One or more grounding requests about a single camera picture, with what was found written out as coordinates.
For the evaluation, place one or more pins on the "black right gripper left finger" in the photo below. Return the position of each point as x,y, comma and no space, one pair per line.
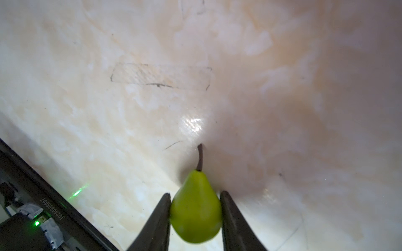
155,235

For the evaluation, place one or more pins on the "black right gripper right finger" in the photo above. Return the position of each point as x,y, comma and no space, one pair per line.
236,232

